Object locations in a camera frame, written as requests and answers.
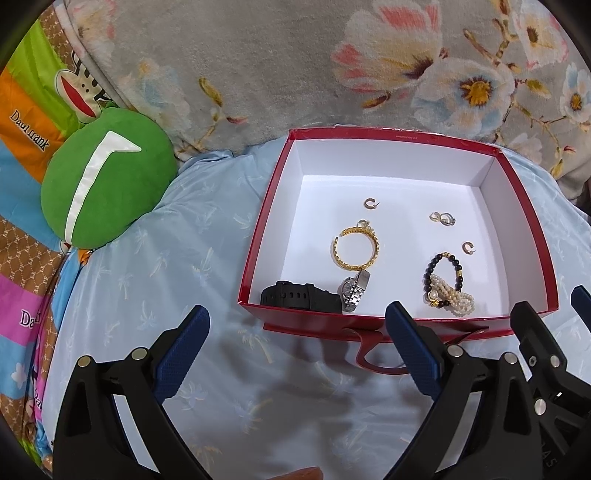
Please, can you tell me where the colourful cartoon printed blanket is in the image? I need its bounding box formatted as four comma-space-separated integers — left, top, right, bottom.
0, 9, 116, 462

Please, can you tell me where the red cardboard box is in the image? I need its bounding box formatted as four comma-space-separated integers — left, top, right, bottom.
238, 128, 559, 376

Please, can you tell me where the gold chain bracelet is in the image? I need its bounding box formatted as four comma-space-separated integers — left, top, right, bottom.
331, 220, 379, 271

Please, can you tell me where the pearl and black bead bracelet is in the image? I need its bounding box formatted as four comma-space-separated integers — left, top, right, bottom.
422, 251, 476, 317

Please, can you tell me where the grey floral blanket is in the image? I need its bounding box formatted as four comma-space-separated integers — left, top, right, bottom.
60, 0, 591, 204

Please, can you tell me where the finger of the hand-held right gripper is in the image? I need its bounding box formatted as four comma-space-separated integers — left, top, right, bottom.
510, 301, 578, 374
571, 285, 591, 317

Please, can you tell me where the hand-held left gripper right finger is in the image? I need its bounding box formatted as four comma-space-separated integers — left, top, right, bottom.
385, 301, 555, 480

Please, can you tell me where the light blue bed sheet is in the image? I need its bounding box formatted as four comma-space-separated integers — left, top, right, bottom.
41, 138, 591, 480

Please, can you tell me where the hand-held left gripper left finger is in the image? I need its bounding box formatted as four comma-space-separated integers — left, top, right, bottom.
54, 305, 211, 480

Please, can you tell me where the silver metal watch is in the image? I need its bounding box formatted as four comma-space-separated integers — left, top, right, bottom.
341, 270, 371, 313

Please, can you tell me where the green round plush cushion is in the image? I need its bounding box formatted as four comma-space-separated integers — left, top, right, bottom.
41, 107, 177, 250

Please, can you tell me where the black rubber watch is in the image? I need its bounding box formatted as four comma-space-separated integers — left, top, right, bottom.
261, 280, 343, 315

